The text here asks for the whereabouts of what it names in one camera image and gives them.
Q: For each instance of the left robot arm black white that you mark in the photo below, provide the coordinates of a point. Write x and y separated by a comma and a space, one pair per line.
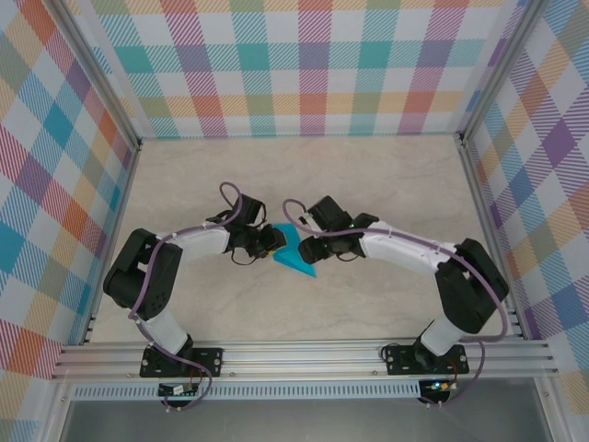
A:
138, 276

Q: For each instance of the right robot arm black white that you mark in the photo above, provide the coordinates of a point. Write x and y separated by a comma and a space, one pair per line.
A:
469, 285

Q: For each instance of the grey metal sheet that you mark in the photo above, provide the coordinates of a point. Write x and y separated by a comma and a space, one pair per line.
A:
299, 421

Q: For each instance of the small dark circuit board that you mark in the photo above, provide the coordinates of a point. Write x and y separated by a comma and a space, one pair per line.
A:
177, 390

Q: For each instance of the circuit board with green light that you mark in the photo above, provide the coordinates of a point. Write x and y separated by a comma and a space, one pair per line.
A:
439, 386

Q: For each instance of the long aluminium base rail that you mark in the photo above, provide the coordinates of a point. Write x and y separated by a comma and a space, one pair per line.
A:
299, 359

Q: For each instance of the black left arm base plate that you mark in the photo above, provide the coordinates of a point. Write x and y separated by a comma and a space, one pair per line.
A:
209, 361

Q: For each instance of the aluminium side rail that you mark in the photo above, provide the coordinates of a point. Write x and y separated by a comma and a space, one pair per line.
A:
116, 230
488, 230

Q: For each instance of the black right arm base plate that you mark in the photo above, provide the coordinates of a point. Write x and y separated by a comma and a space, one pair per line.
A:
400, 359

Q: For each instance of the aluminium frame post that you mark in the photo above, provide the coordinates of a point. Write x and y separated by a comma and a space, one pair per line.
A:
99, 69
496, 69

